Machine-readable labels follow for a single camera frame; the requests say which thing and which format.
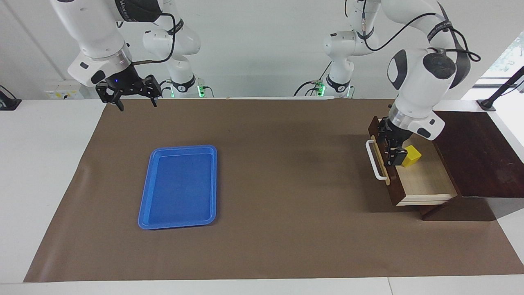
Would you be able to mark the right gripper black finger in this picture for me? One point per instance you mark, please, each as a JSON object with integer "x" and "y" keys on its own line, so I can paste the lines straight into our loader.
{"x": 154, "y": 99}
{"x": 116, "y": 102}

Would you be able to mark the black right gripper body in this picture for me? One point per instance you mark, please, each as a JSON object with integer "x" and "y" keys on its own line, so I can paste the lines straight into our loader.
{"x": 123, "y": 84}

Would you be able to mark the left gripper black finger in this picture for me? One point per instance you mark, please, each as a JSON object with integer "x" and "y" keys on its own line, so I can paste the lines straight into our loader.
{"x": 400, "y": 156}
{"x": 389, "y": 158}

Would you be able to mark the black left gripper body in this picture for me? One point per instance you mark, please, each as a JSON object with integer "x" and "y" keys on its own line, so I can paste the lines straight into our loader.
{"x": 393, "y": 135}

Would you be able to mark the yellow cube block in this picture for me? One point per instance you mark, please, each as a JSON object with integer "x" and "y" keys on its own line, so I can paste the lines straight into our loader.
{"x": 412, "y": 156}

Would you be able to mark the wooden drawer dark front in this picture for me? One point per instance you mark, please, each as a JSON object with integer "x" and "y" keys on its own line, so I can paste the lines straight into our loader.
{"x": 425, "y": 180}

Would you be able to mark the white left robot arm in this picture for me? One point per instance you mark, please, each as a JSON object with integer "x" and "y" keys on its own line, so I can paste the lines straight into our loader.
{"x": 421, "y": 78}

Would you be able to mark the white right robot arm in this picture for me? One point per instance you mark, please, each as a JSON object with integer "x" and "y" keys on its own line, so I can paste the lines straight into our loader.
{"x": 94, "y": 37}

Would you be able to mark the dark brown wooden cabinet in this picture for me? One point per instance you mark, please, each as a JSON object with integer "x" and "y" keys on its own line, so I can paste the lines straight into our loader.
{"x": 479, "y": 164}

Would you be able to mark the blue plastic tray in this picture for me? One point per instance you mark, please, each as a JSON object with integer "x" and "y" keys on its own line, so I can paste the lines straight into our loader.
{"x": 180, "y": 188}

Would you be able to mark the brown table mat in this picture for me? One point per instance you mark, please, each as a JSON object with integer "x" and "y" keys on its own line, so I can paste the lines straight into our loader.
{"x": 286, "y": 229}

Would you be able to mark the white wall socket box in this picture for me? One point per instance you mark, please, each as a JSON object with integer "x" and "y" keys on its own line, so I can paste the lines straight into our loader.
{"x": 65, "y": 91}

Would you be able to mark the black clamp mount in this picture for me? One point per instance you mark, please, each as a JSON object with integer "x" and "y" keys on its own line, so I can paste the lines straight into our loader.
{"x": 9, "y": 103}

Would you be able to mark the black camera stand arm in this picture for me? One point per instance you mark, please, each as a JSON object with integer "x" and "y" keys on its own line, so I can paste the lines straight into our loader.
{"x": 497, "y": 92}

